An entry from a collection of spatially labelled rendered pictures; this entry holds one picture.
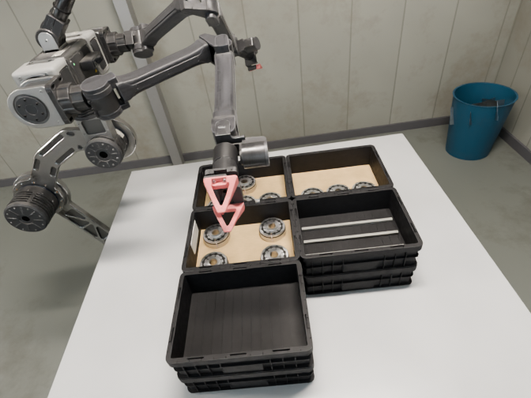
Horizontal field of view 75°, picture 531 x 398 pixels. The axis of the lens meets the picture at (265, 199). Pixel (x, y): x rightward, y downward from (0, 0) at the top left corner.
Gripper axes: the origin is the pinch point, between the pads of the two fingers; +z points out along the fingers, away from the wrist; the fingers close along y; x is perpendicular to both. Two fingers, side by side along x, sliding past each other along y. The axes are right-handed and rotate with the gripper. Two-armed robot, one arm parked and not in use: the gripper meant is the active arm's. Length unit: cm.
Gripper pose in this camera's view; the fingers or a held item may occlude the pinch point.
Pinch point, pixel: (224, 219)
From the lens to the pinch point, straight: 67.4
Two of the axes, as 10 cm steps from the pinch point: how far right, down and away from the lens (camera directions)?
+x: -9.9, 1.1, 0.4
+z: 0.6, 7.6, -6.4
